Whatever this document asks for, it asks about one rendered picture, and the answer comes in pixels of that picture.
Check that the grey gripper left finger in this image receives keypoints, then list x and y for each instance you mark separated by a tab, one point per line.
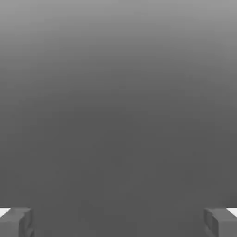
13	222

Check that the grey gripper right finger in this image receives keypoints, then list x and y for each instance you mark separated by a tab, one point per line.
224	222

